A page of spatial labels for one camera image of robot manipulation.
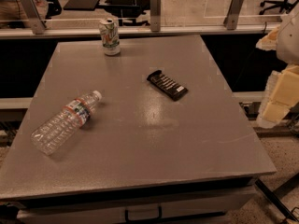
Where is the right metal rail bracket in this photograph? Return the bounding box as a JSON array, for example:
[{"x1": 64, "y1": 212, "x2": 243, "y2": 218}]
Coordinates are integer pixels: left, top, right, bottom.
[{"x1": 223, "y1": 0, "x2": 244, "y2": 30}]

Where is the green white soda can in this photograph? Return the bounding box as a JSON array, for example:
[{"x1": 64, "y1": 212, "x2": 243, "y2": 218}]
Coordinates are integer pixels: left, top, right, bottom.
[{"x1": 99, "y1": 19, "x2": 121, "y2": 56}]

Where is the grey table drawer with handle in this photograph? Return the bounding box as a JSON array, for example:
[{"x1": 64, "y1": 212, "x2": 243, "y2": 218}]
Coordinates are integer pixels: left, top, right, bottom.
[{"x1": 17, "y1": 185, "x2": 256, "y2": 224}]

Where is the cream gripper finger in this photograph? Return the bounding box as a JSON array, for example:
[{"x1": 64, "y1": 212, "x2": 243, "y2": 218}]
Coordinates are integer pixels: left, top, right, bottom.
[
  {"x1": 256, "y1": 64, "x2": 299, "y2": 129},
  {"x1": 256, "y1": 27, "x2": 279, "y2": 51}
]

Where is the black rxbar chocolate bar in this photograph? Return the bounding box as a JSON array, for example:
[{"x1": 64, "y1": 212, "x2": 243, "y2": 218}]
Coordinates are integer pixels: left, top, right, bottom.
[{"x1": 147, "y1": 70, "x2": 189, "y2": 101}]

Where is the metal rail bracket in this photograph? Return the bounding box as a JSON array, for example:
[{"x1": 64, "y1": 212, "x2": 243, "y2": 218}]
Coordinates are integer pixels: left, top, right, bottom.
[
  {"x1": 20, "y1": 0, "x2": 46, "y2": 35},
  {"x1": 223, "y1": 0, "x2": 244, "y2": 30},
  {"x1": 150, "y1": 0, "x2": 161, "y2": 32}
]

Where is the black flat panel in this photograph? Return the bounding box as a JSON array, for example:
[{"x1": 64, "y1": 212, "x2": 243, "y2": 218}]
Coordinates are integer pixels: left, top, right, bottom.
[{"x1": 64, "y1": 0, "x2": 100, "y2": 11}]

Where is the left metal rail bracket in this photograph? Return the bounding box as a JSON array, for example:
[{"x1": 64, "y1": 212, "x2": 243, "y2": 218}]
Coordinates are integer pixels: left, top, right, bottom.
[{"x1": 20, "y1": 0, "x2": 46, "y2": 35}]

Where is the middle metal rail bracket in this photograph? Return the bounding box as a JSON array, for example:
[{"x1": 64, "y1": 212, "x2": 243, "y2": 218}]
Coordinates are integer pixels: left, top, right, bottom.
[{"x1": 150, "y1": 0, "x2": 161, "y2": 32}]

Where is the clear plastic water bottle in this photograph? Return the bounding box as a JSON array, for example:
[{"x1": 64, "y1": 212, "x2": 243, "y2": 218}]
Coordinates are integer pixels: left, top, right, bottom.
[{"x1": 31, "y1": 91, "x2": 102, "y2": 155}]

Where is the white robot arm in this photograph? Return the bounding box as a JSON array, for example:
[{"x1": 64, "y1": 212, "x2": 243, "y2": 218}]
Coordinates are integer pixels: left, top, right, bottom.
[{"x1": 256, "y1": 7, "x2": 299, "y2": 129}]

